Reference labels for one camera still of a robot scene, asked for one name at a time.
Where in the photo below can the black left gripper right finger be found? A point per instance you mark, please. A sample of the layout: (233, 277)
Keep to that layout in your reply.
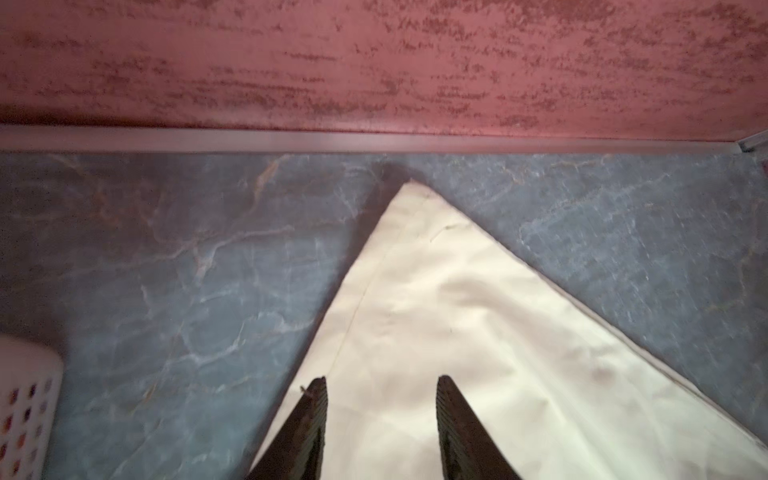
(466, 448)

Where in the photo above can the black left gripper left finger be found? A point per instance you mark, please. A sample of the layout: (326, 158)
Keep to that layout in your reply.
(296, 452)

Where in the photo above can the beige drawstring shorts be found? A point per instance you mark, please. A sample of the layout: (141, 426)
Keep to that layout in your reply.
(562, 393)

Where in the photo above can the white plastic laundry basket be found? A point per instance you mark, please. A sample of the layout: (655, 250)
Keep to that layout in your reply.
(31, 377)

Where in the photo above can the aluminium right corner post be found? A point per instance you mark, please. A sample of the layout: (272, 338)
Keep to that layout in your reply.
(753, 142)

